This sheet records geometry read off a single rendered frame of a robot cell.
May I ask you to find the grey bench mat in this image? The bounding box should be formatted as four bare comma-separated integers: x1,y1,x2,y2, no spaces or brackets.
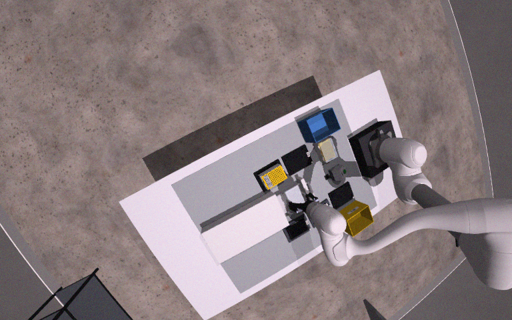
171,99,377,293

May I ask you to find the blue bin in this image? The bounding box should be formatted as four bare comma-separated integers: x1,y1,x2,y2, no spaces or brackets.
297,108,341,143

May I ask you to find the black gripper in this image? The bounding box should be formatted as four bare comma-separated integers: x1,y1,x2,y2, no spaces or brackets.
287,191,319,214

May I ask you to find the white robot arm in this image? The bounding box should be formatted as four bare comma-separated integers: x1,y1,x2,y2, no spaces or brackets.
306,130,512,290

